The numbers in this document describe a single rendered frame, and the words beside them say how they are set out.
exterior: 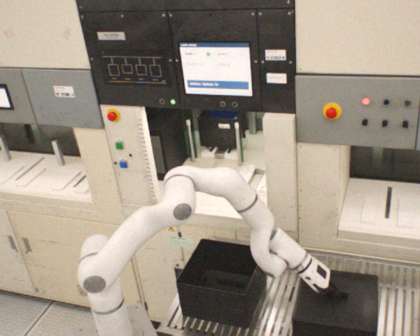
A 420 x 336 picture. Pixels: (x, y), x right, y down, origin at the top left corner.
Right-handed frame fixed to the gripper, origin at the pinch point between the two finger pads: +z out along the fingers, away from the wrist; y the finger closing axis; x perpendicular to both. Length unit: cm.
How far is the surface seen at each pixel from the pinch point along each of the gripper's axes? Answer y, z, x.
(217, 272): 14, -27, 43
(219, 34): 41, -92, -25
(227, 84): 41, -77, -12
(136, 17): 43, -121, -6
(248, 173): 75, -36, 34
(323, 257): 34.0, 4.2, 14.6
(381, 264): 33.0, 20.8, -2.7
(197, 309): -12, -30, 40
